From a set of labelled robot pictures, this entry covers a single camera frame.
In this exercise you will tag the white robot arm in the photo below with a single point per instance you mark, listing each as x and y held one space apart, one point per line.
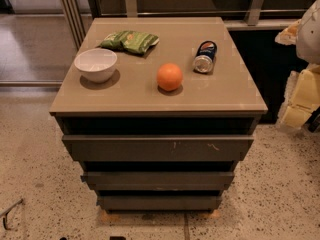
307 48

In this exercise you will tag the green chip bag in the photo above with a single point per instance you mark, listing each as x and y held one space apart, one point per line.
131 41

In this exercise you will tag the blue pepsi can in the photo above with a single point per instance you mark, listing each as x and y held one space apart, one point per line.
205 55

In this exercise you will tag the grey drawer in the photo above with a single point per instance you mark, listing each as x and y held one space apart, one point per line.
159 203
157 181
157 149

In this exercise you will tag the grey top drawer front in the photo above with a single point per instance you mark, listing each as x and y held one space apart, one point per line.
157 149

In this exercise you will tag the grey bottom drawer front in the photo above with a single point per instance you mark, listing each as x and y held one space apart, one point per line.
159 203

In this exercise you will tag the orange fruit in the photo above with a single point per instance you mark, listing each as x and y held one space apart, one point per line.
169 76

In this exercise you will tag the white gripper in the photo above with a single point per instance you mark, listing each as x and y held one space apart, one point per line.
310 34

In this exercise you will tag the grey middle drawer front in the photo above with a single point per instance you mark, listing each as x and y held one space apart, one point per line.
157 181

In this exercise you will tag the white bowl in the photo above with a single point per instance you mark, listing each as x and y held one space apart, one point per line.
96 65

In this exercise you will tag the wooden counter with metal rail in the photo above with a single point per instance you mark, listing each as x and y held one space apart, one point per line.
239 14

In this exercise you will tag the grey drawer cabinet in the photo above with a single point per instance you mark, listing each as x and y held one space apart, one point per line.
225 101

